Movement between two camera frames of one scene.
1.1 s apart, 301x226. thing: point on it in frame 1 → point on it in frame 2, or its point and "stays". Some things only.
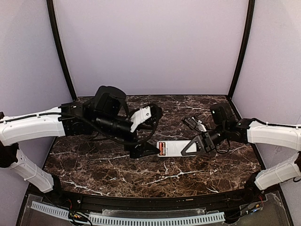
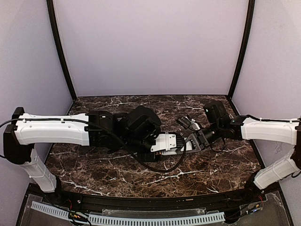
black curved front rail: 155,205 stays
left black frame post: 50,6 stays
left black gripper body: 132,143 → 148,156
